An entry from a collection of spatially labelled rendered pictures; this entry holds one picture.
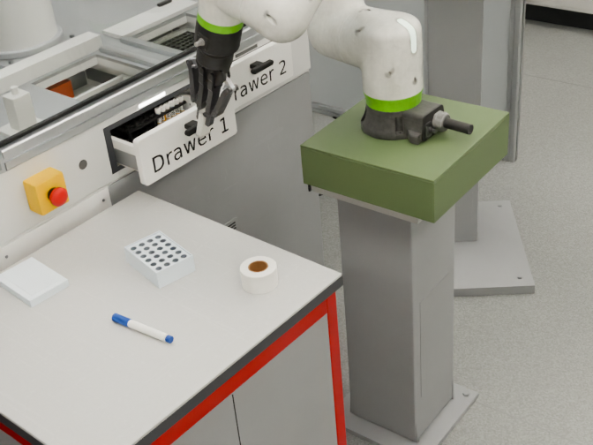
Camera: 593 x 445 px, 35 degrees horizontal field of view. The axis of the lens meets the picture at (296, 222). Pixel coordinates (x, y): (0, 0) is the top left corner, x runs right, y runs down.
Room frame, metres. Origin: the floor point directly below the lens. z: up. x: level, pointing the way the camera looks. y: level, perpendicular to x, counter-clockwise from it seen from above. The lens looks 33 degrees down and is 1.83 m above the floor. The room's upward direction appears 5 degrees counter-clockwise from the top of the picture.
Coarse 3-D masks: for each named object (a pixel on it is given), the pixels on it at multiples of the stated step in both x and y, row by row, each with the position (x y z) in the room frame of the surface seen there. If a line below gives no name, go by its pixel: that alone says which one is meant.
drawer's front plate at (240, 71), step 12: (264, 48) 2.21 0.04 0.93; (276, 48) 2.23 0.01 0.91; (288, 48) 2.26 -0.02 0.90; (240, 60) 2.14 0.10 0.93; (252, 60) 2.17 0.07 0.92; (264, 60) 2.19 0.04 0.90; (276, 60) 2.23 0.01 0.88; (288, 60) 2.26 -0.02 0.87; (240, 72) 2.13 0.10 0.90; (264, 72) 2.19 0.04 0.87; (276, 72) 2.22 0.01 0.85; (288, 72) 2.26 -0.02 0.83; (240, 84) 2.13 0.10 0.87; (276, 84) 2.22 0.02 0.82; (240, 96) 2.12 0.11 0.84; (252, 96) 2.15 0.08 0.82
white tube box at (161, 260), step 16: (144, 240) 1.59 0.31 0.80; (160, 240) 1.59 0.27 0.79; (128, 256) 1.56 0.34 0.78; (144, 256) 1.54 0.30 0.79; (160, 256) 1.53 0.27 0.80; (176, 256) 1.52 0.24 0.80; (192, 256) 1.52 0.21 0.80; (144, 272) 1.51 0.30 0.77; (160, 272) 1.48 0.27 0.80; (176, 272) 1.50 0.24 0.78; (160, 288) 1.47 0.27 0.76
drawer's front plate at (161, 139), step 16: (192, 112) 1.88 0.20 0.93; (224, 112) 1.95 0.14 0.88; (160, 128) 1.82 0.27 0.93; (176, 128) 1.85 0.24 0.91; (144, 144) 1.78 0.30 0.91; (160, 144) 1.81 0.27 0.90; (176, 144) 1.84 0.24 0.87; (192, 144) 1.87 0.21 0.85; (208, 144) 1.91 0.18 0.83; (144, 160) 1.77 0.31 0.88; (160, 160) 1.80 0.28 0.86; (144, 176) 1.77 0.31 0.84; (160, 176) 1.80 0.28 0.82
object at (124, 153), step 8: (176, 96) 2.06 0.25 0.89; (184, 96) 2.04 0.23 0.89; (184, 104) 2.05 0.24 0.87; (192, 104) 2.03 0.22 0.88; (112, 136) 1.87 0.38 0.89; (120, 144) 1.84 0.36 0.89; (128, 144) 1.82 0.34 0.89; (120, 152) 1.84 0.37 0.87; (128, 152) 1.82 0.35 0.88; (120, 160) 1.84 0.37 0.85; (128, 160) 1.82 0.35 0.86; (136, 168) 1.81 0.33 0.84
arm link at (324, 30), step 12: (324, 0) 1.96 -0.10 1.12; (336, 0) 1.94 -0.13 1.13; (348, 0) 1.95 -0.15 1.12; (360, 0) 1.96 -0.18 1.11; (324, 12) 1.95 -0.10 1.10; (336, 12) 1.94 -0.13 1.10; (348, 12) 1.92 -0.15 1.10; (312, 24) 1.96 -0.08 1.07; (324, 24) 1.94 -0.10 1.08; (336, 24) 1.91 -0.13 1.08; (312, 36) 1.96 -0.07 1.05; (324, 36) 1.93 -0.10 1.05; (336, 36) 1.90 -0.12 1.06; (324, 48) 1.93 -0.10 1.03; (336, 48) 1.90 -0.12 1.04
